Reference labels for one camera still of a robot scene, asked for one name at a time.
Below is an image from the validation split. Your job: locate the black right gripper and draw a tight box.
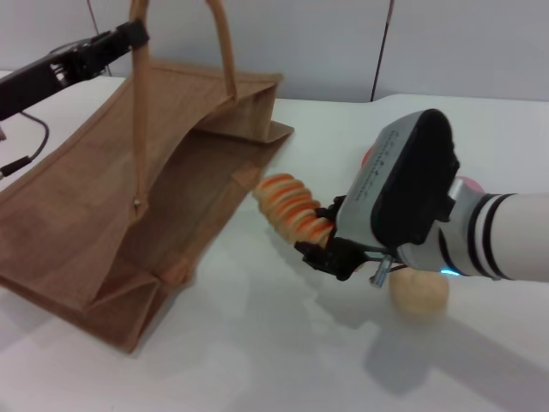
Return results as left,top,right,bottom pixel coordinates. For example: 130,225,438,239
294,108,462,282

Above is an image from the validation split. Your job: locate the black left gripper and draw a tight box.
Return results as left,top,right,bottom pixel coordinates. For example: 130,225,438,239
0,21,151,122

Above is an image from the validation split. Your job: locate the orange striped bread roll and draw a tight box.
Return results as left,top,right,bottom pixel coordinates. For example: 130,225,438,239
252,172,336,251

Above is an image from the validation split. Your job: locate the brown woven handbag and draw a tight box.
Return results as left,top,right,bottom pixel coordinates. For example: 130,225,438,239
0,0,296,355

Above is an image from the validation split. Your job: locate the metal right wrist connector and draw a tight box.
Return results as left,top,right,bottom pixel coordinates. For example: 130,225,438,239
370,254,395,287

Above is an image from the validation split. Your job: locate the orange ball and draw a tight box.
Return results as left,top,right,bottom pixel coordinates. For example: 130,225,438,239
359,144,377,172

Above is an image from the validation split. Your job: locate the beige round bun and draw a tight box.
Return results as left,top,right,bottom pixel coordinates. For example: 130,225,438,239
388,266,450,318

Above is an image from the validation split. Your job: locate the pink round bun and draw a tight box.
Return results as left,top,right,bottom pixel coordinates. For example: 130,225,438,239
459,174,485,195

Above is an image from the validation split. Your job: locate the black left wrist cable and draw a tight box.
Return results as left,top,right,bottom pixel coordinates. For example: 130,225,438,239
0,112,49,179

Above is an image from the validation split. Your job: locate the dark vertical wall strip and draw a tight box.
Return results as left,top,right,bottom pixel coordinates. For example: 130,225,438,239
370,0,395,102

